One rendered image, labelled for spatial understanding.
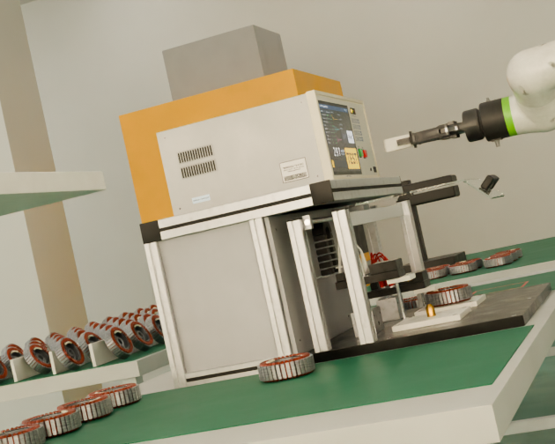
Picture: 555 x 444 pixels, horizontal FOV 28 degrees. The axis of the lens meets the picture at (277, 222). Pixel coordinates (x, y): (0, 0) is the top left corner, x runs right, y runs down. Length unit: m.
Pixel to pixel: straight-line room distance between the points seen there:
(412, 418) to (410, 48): 6.54
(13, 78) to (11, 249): 0.99
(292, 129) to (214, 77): 4.19
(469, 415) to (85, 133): 7.46
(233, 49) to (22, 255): 1.70
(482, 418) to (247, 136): 1.17
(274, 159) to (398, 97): 5.50
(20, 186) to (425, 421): 0.73
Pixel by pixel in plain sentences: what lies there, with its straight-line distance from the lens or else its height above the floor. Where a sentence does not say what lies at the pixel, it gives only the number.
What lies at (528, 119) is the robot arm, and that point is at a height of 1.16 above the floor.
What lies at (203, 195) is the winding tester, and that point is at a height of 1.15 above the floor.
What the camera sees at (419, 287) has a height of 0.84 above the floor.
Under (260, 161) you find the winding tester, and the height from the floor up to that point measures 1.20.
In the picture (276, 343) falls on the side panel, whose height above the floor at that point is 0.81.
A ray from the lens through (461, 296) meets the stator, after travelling 2.65.
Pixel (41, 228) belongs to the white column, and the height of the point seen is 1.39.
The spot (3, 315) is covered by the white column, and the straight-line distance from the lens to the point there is 6.42.
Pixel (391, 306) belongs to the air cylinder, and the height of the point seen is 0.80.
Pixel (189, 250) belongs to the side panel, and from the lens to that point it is 2.39.
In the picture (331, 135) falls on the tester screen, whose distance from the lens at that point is 2.47.
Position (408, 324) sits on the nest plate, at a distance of 2.40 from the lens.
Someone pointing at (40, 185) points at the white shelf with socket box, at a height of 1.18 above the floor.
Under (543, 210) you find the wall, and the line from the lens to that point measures 7.75.
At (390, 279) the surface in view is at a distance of 2.44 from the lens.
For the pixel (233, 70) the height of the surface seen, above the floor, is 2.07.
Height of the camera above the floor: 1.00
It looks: 1 degrees up
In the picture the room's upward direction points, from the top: 12 degrees counter-clockwise
